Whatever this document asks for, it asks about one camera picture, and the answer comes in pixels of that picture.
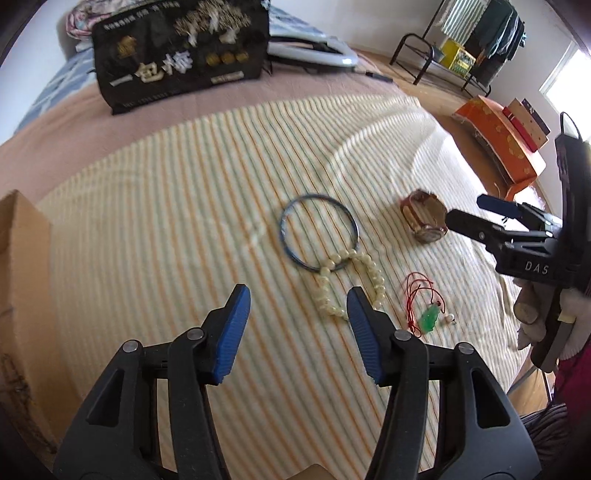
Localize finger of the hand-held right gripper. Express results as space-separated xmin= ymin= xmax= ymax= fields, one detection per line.
xmin=444 ymin=209 xmax=509 ymax=253
xmin=477 ymin=193 xmax=562 ymax=232

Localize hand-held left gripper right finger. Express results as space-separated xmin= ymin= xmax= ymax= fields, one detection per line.
xmin=346 ymin=286 xmax=541 ymax=480

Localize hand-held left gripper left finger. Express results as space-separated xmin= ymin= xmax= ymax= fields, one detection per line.
xmin=54 ymin=284 xmax=252 ymax=480

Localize brown strap wristwatch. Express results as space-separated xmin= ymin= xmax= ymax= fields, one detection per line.
xmin=399 ymin=189 xmax=450 ymax=244

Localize white bead bracelet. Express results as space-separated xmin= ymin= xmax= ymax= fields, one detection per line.
xmin=316 ymin=249 xmax=387 ymax=319

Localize red cord jade pendant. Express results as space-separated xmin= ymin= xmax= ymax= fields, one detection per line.
xmin=405 ymin=272 xmax=458 ymax=337

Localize blue metal bangle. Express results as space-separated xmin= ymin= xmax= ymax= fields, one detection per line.
xmin=279 ymin=195 xmax=359 ymax=273

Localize brown cardboard box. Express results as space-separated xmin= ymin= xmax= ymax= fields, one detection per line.
xmin=0 ymin=189 xmax=80 ymax=457

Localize person's right hand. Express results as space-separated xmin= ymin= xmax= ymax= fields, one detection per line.
xmin=512 ymin=276 xmax=591 ymax=363

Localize orange patterned box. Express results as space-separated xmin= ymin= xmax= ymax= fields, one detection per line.
xmin=452 ymin=95 xmax=546 ymax=202

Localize red flat box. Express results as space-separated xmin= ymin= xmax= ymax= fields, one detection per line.
xmin=503 ymin=107 xmax=539 ymax=152

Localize tan cardboard piece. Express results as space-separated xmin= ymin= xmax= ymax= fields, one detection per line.
xmin=508 ymin=98 xmax=551 ymax=145

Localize red garment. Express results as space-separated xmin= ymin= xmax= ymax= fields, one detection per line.
xmin=551 ymin=344 xmax=591 ymax=409

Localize window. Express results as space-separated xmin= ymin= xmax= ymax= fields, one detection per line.
xmin=539 ymin=41 xmax=591 ymax=112

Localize yellow green box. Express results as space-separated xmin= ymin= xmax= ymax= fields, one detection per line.
xmin=438 ymin=39 xmax=476 ymax=73

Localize dark striped cloth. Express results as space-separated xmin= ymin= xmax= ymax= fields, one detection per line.
xmin=524 ymin=401 xmax=591 ymax=464

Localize dark green hanging clothes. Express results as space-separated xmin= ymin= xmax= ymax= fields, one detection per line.
xmin=471 ymin=0 xmax=527 ymax=62

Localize dark thin rod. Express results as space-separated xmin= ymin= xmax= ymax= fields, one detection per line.
xmin=355 ymin=68 xmax=394 ymax=85

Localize black metal rack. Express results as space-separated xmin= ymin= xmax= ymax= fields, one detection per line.
xmin=390 ymin=0 xmax=527 ymax=99

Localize green striped towel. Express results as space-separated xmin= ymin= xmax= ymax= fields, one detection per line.
xmin=441 ymin=0 xmax=482 ymax=36

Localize white plastic device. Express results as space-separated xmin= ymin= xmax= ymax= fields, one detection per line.
xmin=267 ymin=28 xmax=359 ymax=71

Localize black printed bag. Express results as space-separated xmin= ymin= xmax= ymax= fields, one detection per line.
xmin=90 ymin=0 xmax=271 ymax=115

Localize folded floral quilt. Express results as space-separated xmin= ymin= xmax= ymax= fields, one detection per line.
xmin=65 ymin=0 xmax=153 ymax=41

